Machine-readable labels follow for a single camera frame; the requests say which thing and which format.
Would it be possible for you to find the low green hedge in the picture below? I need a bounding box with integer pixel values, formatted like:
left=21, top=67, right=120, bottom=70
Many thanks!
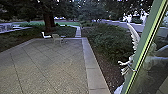
left=0, top=25, right=78, bottom=51

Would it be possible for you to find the green framed glass door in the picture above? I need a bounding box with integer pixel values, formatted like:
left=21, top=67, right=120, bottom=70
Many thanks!
left=114, top=0, right=168, bottom=94

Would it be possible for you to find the large dark tree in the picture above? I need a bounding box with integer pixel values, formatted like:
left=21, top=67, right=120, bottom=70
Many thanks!
left=0, top=0, right=81, bottom=33

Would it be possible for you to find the white patio chair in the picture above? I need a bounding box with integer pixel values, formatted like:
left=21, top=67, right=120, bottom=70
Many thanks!
left=40, top=31, right=53, bottom=41

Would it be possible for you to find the dark green shrub bed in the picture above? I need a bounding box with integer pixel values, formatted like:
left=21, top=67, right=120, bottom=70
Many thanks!
left=81, top=22, right=135, bottom=66

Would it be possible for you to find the grey metal patio chair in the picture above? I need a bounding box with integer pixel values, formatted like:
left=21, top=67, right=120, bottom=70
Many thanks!
left=51, top=33, right=68, bottom=46

